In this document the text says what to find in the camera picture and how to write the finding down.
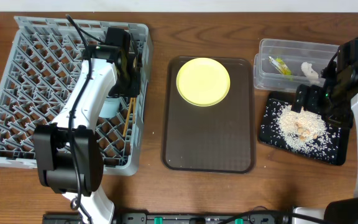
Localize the wooden chopstick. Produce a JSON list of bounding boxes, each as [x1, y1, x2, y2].
[[132, 98, 136, 125], [123, 98, 134, 138]]

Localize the rice leftovers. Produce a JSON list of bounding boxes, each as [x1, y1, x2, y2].
[[259, 98, 340, 156]]

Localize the white tissue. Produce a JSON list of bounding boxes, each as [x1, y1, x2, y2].
[[301, 62, 319, 85]]

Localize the yellow plate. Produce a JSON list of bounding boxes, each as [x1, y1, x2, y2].
[[176, 58, 231, 107]]

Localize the black tray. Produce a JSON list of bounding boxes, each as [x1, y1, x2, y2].
[[259, 91, 350, 166]]

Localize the clear plastic bin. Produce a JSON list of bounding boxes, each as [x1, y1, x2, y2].
[[254, 39, 338, 93]]

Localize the dark brown serving tray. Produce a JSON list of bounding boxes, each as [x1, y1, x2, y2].
[[162, 56, 256, 174]]

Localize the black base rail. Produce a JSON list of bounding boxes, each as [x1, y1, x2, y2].
[[42, 213, 291, 224]]

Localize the grey dishwasher rack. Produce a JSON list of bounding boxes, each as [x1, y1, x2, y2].
[[0, 16, 154, 176]]

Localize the light blue bowl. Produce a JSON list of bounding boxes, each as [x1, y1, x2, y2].
[[99, 98, 121, 119]]

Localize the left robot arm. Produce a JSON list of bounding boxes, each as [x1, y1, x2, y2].
[[32, 44, 137, 223]]

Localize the green snack wrapper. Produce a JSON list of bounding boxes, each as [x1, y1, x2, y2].
[[268, 56, 292, 76]]

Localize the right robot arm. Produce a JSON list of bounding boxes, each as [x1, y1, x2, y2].
[[291, 61, 358, 223]]

